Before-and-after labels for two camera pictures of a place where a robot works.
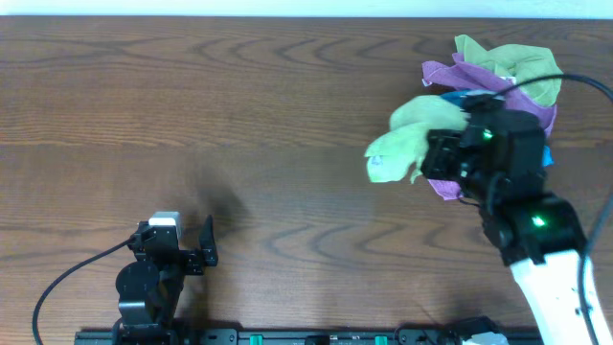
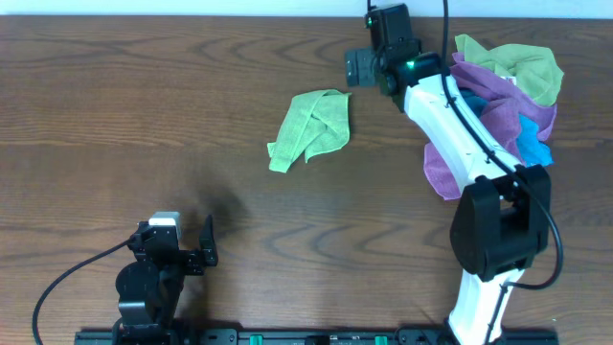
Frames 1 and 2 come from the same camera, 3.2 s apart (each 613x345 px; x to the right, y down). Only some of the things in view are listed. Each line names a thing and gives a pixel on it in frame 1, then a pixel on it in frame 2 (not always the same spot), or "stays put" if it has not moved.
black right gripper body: (446, 162) -> (358, 62)
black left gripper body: (192, 260) stays put
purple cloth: (454, 74) stays put
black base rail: (308, 336) stays put
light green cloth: (398, 151) -> (317, 122)
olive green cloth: (519, 62) stays put
